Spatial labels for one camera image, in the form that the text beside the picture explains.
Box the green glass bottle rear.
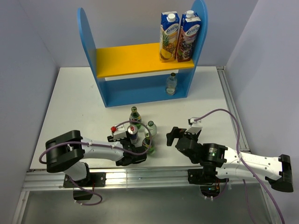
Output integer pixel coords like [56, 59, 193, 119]
[129, 106, 142, 130]

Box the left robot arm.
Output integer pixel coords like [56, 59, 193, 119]
[39, 130, 147, 186]

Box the pineapple juice carton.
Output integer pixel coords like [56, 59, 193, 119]
[159, 11, 179, 62]

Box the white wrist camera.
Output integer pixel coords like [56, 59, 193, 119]
[111, 124, 127, 141]
[186, 117, 203, 135]

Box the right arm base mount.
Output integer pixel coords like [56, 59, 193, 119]
[187, 167, 228, 197]

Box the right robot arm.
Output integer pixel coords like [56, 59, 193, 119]
[166, 126, 293, 193]

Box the aluminium rail frame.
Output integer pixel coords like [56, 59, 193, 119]
[13, 67, 280, 224]

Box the green glass bottle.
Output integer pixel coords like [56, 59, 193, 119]
[142, 133, 155, 154]
[129, 106, 142, 130]

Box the energy drink can right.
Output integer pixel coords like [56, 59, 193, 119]
[127, 125, 138, 144]

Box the berry juice carton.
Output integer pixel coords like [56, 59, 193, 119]
[176, 10, 201, 62]

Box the green glass bottle front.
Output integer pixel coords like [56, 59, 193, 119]
[142, 133, 155, 154]

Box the clear glass bottle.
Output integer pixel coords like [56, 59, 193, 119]
[144, 120, 157, 138]
[165, 72, 177, 95]

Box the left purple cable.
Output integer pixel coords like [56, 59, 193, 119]
[38, 120, 153, 206]

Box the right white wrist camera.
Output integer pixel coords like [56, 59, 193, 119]
[186, 117, 203, 135]

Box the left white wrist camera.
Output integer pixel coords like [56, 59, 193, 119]
[111, 124, 127, 141]

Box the blue and yellow shelf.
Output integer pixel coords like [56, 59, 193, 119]
[77, 0, 208, 107]

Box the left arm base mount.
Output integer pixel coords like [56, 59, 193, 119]
[73, 172, 106, 204]

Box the purple cable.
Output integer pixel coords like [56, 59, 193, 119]
[38, 120, 153, 206]
[197, 108, 287, 224]

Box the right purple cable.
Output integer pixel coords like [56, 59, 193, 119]
[197, 108, 287, 224]

